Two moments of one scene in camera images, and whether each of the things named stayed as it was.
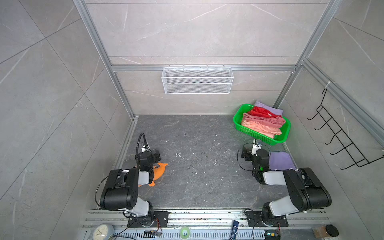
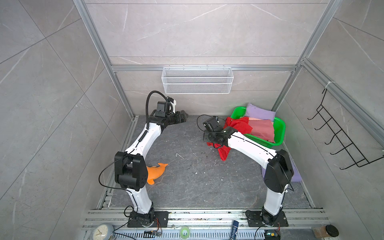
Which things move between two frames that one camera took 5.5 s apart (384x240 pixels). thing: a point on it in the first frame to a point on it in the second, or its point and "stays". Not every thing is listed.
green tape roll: x=181 y=232 stays
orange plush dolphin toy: x=158 y=173 stays
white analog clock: x=103 y=231 stays
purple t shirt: x=273 y=110 to x=253 y=111
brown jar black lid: x=323 y=231 stays
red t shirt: x=260 y=111 to x=241 y=124
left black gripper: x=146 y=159 to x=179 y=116
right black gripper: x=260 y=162 to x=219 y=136
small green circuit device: x=272 y=234 stays
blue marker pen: x=235 y=227 stays
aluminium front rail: x=208 y=220 stays
